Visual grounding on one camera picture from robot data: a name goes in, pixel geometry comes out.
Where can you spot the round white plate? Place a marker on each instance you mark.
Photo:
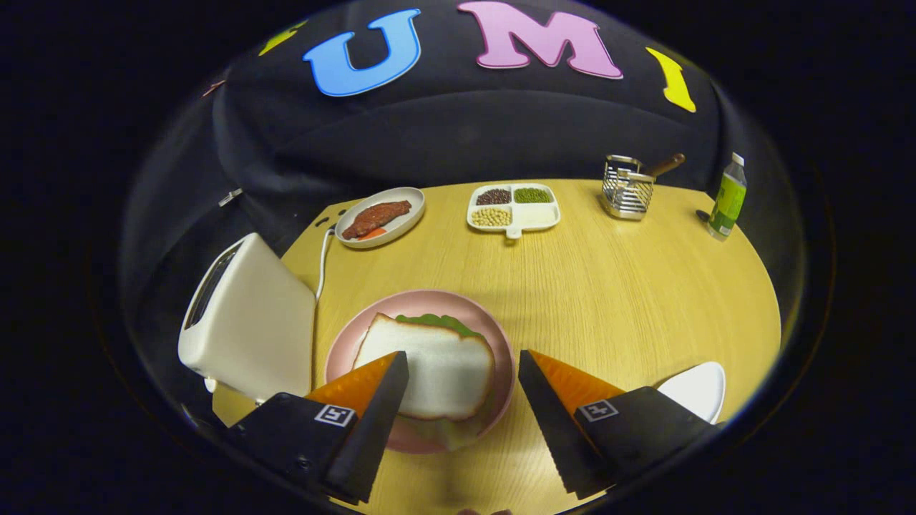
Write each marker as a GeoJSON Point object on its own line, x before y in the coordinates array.
{"type": "Point", "coordinates": [406, 213]}

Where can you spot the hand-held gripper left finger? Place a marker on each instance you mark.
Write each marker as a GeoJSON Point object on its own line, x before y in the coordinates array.
{"type": "Point", "coordinates": [376, 436]}

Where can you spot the green lettuce leaf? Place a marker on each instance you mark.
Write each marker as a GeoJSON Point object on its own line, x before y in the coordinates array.
{"type": "Point", "coordinates": [436, 322]}

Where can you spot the green beans pile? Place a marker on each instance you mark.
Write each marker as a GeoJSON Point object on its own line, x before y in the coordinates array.
{"type": "Point", "coordinates": [533, 195]}

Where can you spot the plain white bowl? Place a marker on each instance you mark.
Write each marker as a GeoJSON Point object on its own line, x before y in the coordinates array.
{"type": "Point", "coordinates": [698, 390]}

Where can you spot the brown beans pile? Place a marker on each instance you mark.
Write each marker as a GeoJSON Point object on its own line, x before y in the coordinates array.
{"type": "Point", "coordinates": [493, 197]}

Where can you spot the orange tomato slice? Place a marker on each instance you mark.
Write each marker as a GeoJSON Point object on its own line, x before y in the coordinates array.
{"type": "Point", "coordinates": [372, 233]}

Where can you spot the silver cloth clip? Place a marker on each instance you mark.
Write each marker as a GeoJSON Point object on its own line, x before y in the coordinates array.
{"type": "Point", "coordinates": [230, 197]}

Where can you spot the black backdrop cloth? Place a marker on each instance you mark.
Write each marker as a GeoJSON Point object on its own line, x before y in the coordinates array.
{"type": "Point", "coordinates": [465, 121]}

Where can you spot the red cloth clip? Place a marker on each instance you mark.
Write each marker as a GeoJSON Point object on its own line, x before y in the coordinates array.
{"type": "Point", "coordinates": [213, 88]}

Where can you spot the green label bottle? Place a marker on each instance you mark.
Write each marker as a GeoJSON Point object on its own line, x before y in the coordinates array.
{"type": "Point", "coordinates": [728, 200]}

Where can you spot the yellow soybeans pile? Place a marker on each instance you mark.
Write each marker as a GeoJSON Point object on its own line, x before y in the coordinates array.
{"type": "Point", "coordinates": [491, 217]}

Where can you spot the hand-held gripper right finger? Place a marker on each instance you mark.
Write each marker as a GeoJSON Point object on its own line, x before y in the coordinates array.
{"type": "Point", "coordinates": [551, 429]}

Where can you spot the brown meat steak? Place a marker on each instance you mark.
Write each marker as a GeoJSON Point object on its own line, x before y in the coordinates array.
{"type": "Point", "coordinates": [376, 217]}

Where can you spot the white divided dish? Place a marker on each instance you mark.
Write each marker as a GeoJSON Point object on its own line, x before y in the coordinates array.
{"type": "Point", "coordinates": [537, 214]}

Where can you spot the white toaster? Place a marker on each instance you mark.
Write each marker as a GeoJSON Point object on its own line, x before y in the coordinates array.
{"type": "Point", "coordinates": [250, 329]}

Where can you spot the pink plate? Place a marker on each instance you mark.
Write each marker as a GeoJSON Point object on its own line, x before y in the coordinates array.
{"type": "Point", "coordinates": [343, 357]}

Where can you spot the white bread slice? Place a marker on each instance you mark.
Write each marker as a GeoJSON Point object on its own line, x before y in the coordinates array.
{"type": "Point", "coordinates": [444, 365]}

